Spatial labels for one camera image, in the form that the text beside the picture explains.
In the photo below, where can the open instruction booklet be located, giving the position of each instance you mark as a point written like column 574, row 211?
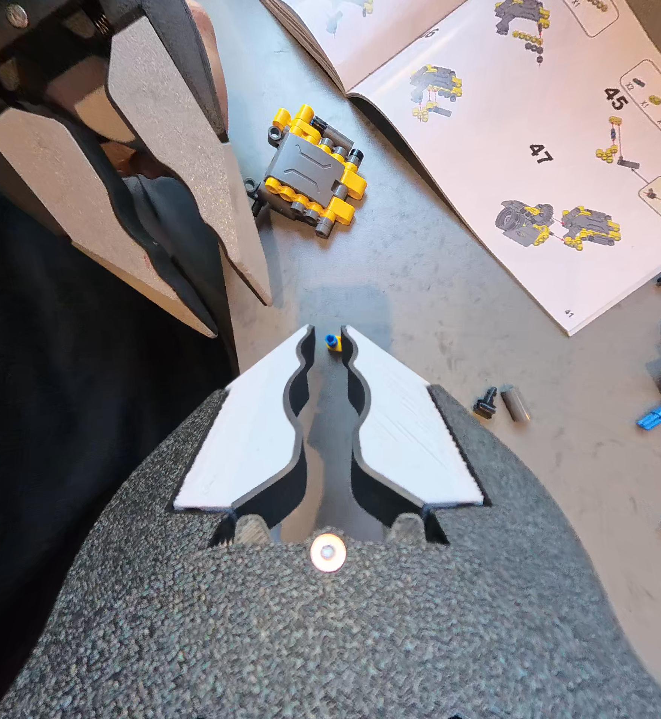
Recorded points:
column 504, row 140

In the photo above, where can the small black toy connector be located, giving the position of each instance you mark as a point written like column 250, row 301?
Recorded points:
column 485, row 401

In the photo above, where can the yellow grey toy brick assembly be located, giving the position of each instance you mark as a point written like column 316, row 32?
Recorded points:
column 308, row 171

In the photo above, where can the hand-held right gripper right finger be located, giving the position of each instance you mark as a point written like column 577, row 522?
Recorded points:
column 414, row 444

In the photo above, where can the small grey toy connector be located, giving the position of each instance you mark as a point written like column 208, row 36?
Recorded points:
column 514, row 403

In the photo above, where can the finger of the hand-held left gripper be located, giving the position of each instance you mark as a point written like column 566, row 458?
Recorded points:
column 167, row 101
column 55, row 185

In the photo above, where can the small yellow toy liftarm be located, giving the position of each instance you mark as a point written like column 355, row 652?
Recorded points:
column 337, row 345

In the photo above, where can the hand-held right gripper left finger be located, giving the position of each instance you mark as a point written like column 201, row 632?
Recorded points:
column 246, row 444

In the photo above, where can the person's left hand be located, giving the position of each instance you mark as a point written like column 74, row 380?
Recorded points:
column 207, row 33

